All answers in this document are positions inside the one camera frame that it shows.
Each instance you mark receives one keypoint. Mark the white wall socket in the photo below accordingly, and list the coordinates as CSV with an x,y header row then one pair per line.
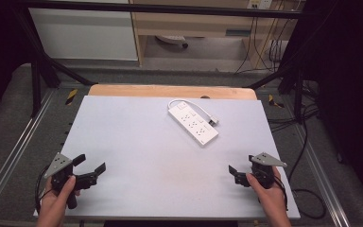
x,y
259,3

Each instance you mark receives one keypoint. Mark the person's right hand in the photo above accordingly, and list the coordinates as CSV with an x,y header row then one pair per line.
x,y
269,200

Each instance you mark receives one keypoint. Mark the white power plug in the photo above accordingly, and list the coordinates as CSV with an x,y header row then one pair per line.
x,y
214,120

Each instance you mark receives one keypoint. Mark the light wooden desk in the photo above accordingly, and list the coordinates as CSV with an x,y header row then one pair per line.
x,y
198,23

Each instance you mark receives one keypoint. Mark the black metal frame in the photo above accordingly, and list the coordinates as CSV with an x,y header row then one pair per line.
x,y
170,8

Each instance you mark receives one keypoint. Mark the aluminium rail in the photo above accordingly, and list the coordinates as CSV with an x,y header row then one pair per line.
x,y
323,179
15,145

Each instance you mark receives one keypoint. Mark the white chair base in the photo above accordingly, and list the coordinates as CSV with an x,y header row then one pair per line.
x,y
172,39

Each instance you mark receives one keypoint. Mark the yellow black tape strip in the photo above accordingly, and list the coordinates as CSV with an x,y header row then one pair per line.
x,y
274,101
71,96

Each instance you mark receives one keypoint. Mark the wooden table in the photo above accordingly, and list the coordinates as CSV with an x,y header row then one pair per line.
x,y
170,91

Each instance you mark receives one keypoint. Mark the white power strip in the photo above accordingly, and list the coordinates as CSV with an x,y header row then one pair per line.
x,y
193,125

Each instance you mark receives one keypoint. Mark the person's left hand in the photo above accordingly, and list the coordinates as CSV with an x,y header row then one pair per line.
x,y
54,206

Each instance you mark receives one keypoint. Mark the white cabinet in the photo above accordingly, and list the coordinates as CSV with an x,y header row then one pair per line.
x,y
82,34

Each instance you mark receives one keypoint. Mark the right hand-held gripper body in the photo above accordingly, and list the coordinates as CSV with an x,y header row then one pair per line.
x,y
266,171

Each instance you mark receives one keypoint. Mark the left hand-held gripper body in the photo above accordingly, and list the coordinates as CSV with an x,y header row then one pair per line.
x,y
58,164

